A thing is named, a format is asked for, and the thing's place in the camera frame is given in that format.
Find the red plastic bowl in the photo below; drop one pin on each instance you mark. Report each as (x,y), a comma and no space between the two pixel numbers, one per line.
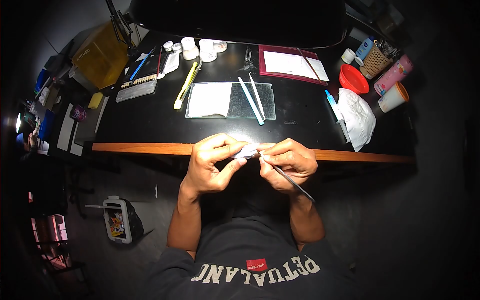
(353,79)

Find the small metal tool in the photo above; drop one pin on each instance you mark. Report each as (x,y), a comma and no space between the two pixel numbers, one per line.
(248,53)

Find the tooth shade tray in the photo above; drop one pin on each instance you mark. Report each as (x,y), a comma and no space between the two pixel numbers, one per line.
(135,91)

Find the flat white jar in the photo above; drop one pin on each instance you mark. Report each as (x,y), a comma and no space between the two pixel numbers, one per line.
(220,46)

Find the white cup with orange rim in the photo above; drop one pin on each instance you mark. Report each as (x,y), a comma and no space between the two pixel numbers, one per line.
(392,99)

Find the white paper sheet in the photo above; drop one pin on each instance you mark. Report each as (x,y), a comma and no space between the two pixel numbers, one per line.
(288,64)

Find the crumpled white cloth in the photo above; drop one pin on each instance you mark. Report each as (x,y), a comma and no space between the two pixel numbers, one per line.
(358,116)

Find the cluttered side desk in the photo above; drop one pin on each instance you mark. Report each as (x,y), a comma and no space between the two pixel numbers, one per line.
(63,123)

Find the yellow sponge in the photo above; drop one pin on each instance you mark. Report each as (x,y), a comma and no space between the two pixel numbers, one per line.
(95,100)

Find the person's right fingers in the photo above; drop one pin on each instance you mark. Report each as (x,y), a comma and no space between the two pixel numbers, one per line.
(298,163)

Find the purple can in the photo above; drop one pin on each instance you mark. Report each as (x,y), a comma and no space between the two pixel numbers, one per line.
(78,113)

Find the white powder bottle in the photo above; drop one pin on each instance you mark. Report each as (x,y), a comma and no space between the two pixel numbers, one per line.
(207,50)
(189,48)

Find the white packet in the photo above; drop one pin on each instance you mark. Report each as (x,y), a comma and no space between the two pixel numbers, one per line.
(171,63)

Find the small white-lidded jar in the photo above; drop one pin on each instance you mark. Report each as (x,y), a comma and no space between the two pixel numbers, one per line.
(177,48)
(168,46)

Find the grey waste bin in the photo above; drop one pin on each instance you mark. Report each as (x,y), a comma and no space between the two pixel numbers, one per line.
(122,219)

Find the person's left middle finger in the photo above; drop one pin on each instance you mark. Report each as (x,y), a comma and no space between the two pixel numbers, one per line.
(223,137)

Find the pink patterned tumbler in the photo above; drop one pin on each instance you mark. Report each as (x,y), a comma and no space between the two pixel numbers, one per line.
(393,75)

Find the person's right index finger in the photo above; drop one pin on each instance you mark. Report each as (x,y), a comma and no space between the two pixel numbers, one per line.
(279,145)

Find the person's body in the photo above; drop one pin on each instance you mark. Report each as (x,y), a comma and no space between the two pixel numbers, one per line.
(258,262)

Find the clear glass mixing slab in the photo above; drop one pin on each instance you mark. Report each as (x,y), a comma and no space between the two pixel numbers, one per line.
(253,100)

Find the blue lotion bottle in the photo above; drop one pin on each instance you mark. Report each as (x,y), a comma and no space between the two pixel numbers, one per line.
(364,48)

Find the wicker basket with tools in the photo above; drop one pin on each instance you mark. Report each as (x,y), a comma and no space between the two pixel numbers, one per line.
(375,62)

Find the yellow translucent box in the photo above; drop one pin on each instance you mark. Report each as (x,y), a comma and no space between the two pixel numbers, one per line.
(99,56)

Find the person's left hand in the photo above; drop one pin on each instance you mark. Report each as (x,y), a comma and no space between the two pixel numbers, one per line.
(204,168)

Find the person's right thumb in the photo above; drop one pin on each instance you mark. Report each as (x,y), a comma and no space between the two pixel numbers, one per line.
(267,168)

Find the small white tissue piece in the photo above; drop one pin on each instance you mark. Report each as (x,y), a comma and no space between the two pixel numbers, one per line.
(245,150)

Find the small white jar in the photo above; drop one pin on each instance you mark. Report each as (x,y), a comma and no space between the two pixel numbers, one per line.
(348,56)

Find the folded white tissue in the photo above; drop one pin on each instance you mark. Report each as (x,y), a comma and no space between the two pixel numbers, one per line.
(209,99)

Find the person's left thumb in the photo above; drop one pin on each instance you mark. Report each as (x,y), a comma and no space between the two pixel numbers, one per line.
(232,170)

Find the person's left index finger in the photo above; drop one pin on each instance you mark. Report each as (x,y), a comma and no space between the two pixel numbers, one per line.
(228,149)

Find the black pad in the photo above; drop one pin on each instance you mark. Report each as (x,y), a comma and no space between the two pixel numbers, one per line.
(150,65)

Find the person's right hand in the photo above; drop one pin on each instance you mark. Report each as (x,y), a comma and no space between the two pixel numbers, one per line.
(294,168)

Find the slim white tool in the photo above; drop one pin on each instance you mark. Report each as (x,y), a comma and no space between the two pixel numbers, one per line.
(258,97)

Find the blue-tipped syringe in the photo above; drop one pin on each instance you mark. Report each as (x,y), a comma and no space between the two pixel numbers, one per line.
(335,108)

